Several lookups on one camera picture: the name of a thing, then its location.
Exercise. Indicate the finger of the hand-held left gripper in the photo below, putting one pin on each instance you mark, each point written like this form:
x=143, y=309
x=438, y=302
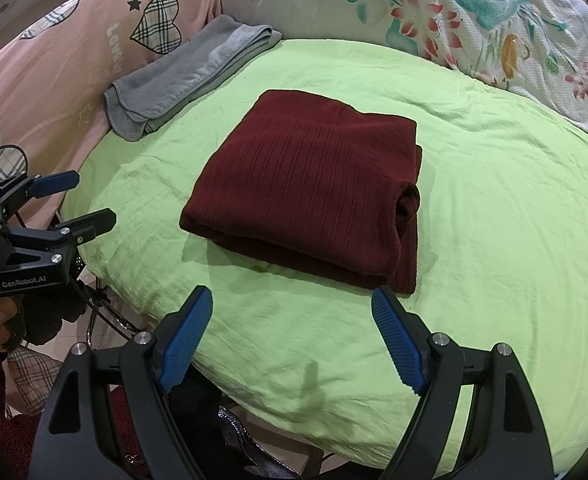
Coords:
x=53, y=183
x=91, y=222

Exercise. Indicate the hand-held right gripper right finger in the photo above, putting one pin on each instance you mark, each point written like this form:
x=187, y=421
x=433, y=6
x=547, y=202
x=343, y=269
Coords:
x=399, y=340

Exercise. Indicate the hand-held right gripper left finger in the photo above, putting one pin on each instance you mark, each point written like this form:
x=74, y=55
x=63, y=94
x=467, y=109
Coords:
x=186, y=340

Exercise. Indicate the maroon knit sweater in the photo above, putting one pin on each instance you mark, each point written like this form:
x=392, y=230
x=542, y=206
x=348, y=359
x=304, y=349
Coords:
x=299, y=185

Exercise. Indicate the person's left hand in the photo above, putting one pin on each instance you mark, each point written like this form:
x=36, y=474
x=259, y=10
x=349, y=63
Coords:
x=43, y=315

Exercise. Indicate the pink heart-print quilt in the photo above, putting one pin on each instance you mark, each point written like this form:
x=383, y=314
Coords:
x=73, y=90

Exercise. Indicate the black shiny bag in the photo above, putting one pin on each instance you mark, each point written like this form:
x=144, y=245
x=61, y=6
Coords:
x=223, y=430

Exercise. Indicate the light green sheet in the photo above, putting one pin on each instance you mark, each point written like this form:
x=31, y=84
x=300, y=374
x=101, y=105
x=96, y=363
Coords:
x=474, y=260

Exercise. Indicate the plaid cloth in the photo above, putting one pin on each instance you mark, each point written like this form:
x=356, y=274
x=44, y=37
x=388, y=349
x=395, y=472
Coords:
x=33, y=380

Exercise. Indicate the grey folded towel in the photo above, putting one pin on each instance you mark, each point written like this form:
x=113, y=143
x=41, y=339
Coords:
x=183, y=75

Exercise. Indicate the white floral blanket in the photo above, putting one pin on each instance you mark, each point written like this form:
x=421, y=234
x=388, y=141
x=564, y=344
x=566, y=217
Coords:
x=299, y=0

